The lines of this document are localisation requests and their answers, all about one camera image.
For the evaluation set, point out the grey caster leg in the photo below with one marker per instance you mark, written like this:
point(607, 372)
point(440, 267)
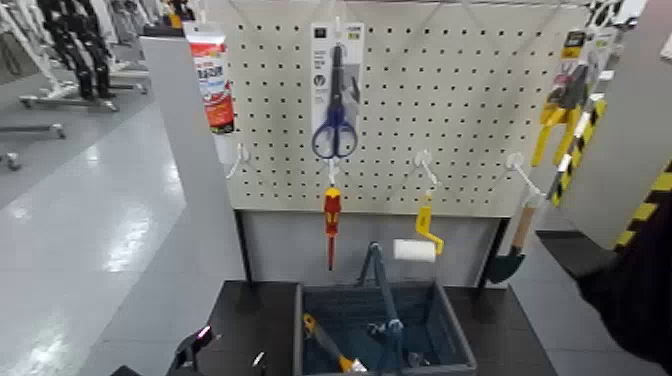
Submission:
point(11, 160)
point(36, 129)

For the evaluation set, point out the black robot on stand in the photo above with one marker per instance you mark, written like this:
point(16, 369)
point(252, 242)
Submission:
point(78, 47)

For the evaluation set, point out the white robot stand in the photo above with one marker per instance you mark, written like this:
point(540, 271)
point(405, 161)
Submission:
point(31, 47)

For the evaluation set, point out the red yellow screwdriver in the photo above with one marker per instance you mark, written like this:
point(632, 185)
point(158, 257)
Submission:
point(332, 210)

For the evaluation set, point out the yellow black hazard tape strip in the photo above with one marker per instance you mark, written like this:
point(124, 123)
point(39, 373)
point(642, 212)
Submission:
point(577, 149)
point(644, 210)

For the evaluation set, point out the blue scissors in package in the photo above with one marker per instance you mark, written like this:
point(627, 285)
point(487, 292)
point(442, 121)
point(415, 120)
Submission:
point(336, 105)

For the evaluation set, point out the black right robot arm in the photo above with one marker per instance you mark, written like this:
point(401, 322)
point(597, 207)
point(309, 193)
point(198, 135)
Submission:
point(635, 294)

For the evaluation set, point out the grey teal plastic crate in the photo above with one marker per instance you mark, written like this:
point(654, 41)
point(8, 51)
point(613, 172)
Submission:
point(454, 330)

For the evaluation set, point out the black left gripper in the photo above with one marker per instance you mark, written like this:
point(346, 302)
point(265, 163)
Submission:
point(191, 349)

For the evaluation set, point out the black stand post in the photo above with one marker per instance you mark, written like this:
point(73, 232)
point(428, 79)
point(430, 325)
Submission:
point(493, 246)
point(243, 246)

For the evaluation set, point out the yellow pliers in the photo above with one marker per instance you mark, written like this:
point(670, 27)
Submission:
point(564, 110)

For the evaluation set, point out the white pegboard hook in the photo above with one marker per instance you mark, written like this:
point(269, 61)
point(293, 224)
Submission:
point(337, 25)
point(426, 165)
point(332, 170)
point(239, 157)
point(522, 170)

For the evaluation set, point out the grey partition panel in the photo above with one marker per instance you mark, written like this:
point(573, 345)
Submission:
point(178, 157)

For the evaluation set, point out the beige pegboard panel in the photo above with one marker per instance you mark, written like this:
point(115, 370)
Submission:
point(446, 105)

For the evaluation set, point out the red white glue tube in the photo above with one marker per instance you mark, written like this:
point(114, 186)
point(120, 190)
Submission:
point(212, 78)

